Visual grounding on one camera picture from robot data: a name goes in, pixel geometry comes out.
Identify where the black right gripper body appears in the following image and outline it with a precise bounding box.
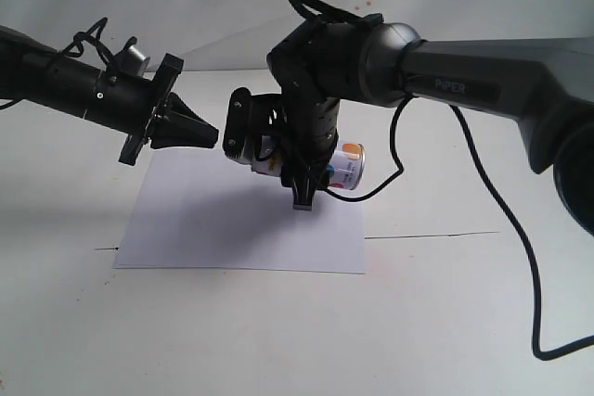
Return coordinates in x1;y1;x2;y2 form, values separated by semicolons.
223;87;339;185

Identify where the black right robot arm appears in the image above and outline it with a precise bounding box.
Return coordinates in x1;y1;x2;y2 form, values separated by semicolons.
223;0;593;230

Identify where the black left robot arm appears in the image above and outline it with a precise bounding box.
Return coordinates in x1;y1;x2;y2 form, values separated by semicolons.
1;19;218;166

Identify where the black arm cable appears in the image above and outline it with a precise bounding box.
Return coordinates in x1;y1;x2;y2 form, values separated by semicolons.
0;18;140;112
324;94;594;363

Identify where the white paper sheet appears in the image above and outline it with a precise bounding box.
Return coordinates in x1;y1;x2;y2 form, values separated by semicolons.
113;148;366;274

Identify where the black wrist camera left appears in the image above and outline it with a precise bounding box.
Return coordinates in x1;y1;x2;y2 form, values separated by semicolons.
115;36;150;77

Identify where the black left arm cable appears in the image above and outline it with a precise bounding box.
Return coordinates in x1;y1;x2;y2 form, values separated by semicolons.
0;18;140;112

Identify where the white dotted spray paint can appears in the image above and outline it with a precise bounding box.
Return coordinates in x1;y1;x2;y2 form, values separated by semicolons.
250;136;366;190

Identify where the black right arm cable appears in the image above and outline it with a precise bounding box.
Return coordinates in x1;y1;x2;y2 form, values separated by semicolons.
324;94;594;363

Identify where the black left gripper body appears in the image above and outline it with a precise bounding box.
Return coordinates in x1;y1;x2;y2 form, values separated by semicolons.
119;54;184;165

